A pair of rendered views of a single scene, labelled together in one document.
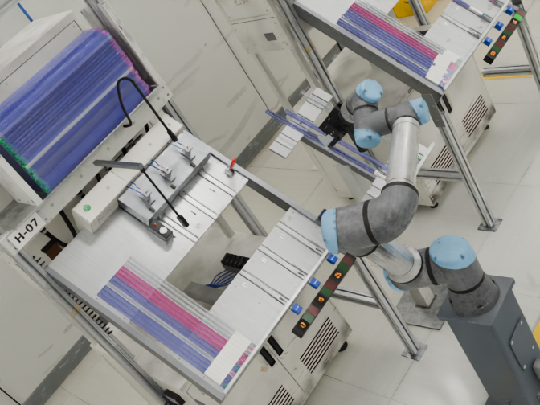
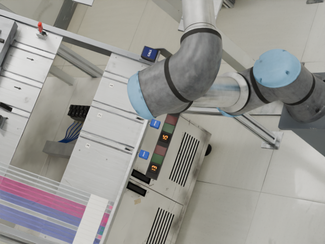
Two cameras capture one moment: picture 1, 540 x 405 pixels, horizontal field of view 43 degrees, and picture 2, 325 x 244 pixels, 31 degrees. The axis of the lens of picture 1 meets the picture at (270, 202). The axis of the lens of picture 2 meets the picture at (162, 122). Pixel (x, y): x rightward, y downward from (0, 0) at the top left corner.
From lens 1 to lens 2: 0.49 m
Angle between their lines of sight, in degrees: 13
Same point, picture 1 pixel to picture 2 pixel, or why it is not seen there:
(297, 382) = (173, 199)
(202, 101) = not seen: outside the picture
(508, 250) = not seen: outside the picture
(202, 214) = (27, 87)
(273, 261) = (109, 114)
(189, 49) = not seen: outside the picture
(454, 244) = (276, 60)
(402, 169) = (197, 12)
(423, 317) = (273, 105)
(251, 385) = (130, 219)
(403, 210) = (207, 61)
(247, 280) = (89, 141)
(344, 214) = (147, 80)
